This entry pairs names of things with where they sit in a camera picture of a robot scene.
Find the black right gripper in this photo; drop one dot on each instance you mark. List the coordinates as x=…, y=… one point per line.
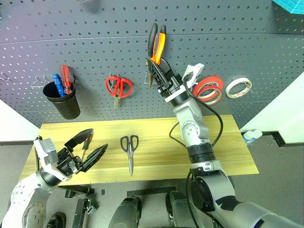
x=169, y=85

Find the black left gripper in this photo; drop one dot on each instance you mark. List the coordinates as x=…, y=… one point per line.
x=67, y=162

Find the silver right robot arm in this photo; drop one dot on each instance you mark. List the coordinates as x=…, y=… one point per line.
x=197, y=133

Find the orange and black screwdriver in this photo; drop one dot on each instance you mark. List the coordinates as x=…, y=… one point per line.
x=87, y=143

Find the black plastic cup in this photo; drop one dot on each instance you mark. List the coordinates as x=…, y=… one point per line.
x=65, y=107

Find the wide red tape roll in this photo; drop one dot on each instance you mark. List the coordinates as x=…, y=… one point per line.
x=206, y=80

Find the small black floor block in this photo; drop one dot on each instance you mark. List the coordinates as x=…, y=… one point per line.
x=103, y=192

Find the grey perforated pegboard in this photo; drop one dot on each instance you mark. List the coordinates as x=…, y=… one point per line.
x=118, y=47

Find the white tape roll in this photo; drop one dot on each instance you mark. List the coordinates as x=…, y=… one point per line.
x=228, y=91

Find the dark rounded shape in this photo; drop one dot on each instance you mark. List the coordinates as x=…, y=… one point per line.
x=126, y=212
x=179, y=209

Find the black rounded foot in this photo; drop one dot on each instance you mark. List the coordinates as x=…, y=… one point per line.
x=57, y=221

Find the white bottle with blue label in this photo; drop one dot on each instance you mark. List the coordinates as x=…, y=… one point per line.
x=256, y=133
x=248, y=137

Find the teal tray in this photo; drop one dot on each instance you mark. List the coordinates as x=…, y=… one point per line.
x=291, y=6

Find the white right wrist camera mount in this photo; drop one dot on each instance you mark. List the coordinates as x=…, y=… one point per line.
x=193, y=71

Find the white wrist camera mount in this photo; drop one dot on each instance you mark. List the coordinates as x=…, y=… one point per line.
x=193, y=71
x=44, y=154

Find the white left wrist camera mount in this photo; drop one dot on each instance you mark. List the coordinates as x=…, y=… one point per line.
x=44, y=154

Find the black metal floor bracket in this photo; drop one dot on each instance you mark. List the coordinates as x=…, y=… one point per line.
x=82, y=211

